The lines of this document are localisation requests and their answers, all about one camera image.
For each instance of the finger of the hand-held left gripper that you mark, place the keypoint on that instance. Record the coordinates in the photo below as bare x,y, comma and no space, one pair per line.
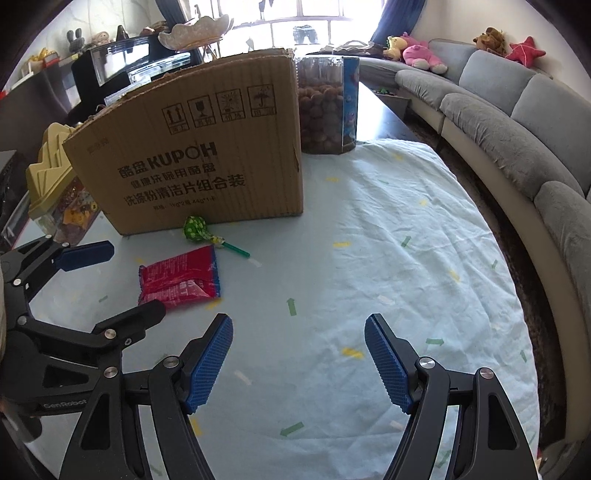
87,254
138,318

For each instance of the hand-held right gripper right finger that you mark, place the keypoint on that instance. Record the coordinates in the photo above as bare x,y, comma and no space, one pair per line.
385,364

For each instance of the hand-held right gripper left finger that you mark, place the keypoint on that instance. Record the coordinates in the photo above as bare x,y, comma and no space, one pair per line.
210,364

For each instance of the red snack packet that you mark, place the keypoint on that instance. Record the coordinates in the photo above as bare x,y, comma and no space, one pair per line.
180,277

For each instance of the brown cardboard box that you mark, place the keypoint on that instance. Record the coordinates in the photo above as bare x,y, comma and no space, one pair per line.
184,152

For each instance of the clear candy jar gold lid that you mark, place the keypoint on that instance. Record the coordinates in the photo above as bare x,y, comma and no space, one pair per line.
51,170

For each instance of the green wrapped lollipop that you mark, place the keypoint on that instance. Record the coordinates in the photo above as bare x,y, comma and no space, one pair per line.
194,228

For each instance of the pale blue tablecloth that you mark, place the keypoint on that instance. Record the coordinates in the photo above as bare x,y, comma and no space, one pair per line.
369,230

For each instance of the black piano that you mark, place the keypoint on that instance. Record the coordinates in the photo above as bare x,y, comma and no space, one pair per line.
111,64

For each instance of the grey bunny plush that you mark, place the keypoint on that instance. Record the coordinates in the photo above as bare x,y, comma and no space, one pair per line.
76,41

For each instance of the beige plush toy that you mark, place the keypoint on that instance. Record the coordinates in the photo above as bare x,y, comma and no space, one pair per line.
100,38

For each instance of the tiered white fruit stand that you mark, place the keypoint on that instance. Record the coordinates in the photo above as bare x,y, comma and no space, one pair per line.
194,30

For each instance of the clear jar of nuts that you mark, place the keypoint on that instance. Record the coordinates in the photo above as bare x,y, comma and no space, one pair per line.
321,106

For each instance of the grey curved sofa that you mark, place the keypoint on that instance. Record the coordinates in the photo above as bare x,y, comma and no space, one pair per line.
508,115

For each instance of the pink plush toy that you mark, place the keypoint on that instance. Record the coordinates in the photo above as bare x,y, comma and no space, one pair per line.
422,53

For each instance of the yellow plush toy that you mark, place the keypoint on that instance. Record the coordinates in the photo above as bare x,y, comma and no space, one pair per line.
393,46

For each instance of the brown plush bear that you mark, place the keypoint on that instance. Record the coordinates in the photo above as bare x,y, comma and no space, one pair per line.
491,41

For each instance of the red star plush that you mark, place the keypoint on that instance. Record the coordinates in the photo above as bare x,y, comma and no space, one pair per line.
526,51

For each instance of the blue curtain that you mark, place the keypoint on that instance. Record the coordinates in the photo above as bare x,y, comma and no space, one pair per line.
397,18

